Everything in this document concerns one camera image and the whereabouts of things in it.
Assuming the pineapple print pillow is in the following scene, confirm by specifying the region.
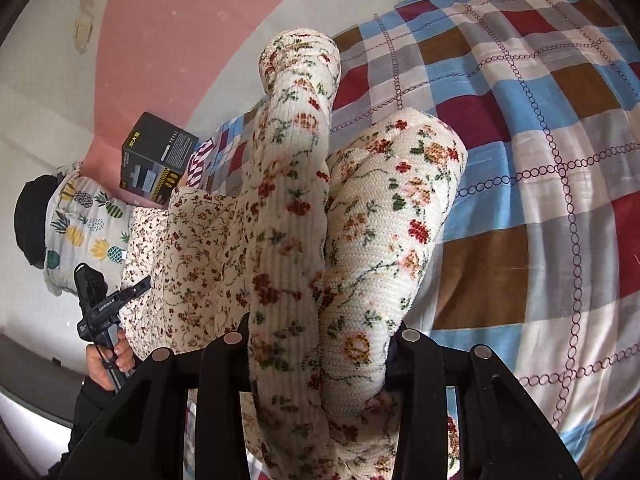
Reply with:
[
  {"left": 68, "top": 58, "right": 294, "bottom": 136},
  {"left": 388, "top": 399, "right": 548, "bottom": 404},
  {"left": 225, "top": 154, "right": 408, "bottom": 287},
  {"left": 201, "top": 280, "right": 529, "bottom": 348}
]
[{"left": 44, "top": 166, "right": 134, "bottom": 297}]

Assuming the dark grey furniture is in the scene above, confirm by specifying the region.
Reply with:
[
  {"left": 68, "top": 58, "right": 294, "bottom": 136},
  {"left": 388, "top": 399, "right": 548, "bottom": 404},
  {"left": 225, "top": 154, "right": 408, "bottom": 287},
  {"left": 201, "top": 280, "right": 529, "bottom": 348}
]
[{"left": 0, "top": 332, "right": 90, "bottom": 413}]

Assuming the cream floral knit garment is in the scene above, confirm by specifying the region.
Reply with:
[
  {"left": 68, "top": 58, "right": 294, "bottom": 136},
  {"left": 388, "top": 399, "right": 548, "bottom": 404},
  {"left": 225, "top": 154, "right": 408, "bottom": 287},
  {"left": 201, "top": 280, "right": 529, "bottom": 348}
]
[{"left": 120, "top": 26, "right": 468, "bottom": 480}]

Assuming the person's left hand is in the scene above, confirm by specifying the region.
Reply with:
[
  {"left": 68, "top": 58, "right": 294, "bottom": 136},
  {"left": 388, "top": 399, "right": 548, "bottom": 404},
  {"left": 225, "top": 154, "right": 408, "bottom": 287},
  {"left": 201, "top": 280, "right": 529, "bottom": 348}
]
[{"left": 85, "top": 329, "right": 136, "bottom": 392}]

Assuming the small red white striped cloth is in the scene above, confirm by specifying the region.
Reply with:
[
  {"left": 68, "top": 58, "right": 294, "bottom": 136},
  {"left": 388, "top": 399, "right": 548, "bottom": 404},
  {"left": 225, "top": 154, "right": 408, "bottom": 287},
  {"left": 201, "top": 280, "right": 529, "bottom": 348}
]
[{"left": 186, "top": 137, "right": 216, "bottom": 192}]

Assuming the person's left forearm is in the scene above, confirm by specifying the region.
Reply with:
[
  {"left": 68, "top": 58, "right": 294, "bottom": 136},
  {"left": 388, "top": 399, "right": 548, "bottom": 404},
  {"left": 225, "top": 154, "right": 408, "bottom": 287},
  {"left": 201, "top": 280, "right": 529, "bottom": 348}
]
[{"left": 64, "top": 375, "right": 132, "bottom": 463}]

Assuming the checkered patchwork blanket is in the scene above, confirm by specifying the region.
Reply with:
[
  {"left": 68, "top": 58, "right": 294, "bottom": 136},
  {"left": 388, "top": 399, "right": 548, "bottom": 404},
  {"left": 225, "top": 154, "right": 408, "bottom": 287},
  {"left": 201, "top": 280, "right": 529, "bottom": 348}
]
[{"left": 182, "top": 0, "right": 640, "bottom": 480}]

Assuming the black cardboard box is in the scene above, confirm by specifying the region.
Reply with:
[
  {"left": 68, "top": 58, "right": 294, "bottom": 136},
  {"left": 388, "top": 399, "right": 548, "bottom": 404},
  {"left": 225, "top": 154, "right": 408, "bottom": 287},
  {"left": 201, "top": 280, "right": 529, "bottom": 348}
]
[{"left": 119, "top": 111, "right": 199, "bottom": 206}]

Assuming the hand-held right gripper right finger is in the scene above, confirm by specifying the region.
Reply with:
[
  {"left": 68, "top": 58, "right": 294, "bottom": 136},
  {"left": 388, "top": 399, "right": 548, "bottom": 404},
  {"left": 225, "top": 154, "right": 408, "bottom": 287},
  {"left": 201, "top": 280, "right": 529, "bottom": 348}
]
[{"left": 386, "top": 327, "right": 583, "bottom": 480}]

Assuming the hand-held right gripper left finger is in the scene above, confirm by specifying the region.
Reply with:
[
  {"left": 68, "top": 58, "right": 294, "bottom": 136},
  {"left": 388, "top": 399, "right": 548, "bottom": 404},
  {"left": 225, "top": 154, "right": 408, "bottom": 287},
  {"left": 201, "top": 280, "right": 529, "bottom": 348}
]
[{"left": 57, "top": 312, "right": 251, "bottom": 480}]

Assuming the black cloth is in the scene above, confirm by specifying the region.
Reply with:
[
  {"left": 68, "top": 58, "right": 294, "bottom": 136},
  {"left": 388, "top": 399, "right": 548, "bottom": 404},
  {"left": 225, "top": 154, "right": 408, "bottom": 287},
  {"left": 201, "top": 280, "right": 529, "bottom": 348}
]
[{"left": 14, "top": 174, "right": 67, "bottom": 269}]

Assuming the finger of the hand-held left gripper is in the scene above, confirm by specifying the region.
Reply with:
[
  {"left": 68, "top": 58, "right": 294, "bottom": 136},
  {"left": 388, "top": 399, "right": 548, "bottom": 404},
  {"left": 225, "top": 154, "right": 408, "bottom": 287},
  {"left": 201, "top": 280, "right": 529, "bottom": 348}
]
[{"left": 118, "top": 275, "right": 152, "bottom": 307}]

